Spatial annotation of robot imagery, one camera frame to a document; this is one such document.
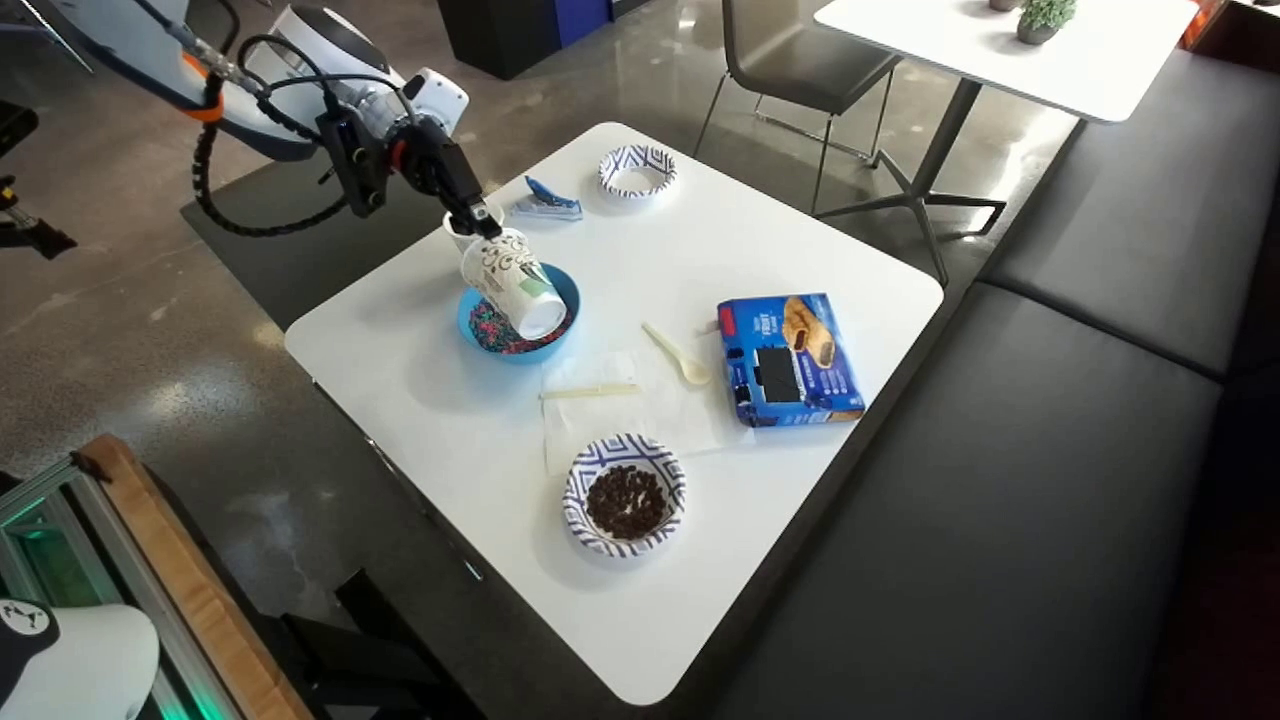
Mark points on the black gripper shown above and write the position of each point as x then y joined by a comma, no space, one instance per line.
422,152

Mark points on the white paper napkin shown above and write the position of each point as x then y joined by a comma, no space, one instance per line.
602,397

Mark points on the black chair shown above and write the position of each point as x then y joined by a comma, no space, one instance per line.
782,54

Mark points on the blue bowl of colourful cereal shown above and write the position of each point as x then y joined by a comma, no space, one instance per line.
487,330

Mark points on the wooden side shelf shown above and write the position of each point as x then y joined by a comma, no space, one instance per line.
203,596

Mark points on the black bench seat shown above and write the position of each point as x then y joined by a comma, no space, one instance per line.
1010,537

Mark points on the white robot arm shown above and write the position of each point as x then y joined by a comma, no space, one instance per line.
312,83

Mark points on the white plastic fork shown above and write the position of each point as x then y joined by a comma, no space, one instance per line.
680,362

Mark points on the white side table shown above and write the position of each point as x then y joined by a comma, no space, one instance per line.
1096,66

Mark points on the empty patterned paper plate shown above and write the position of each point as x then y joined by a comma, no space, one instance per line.
633,173

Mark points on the paper plate with dark food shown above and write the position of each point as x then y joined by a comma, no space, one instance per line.
621,497

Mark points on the blue snack box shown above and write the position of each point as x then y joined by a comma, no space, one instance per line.
784,362

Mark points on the patterned paper coffee cup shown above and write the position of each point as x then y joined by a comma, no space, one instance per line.
515,280

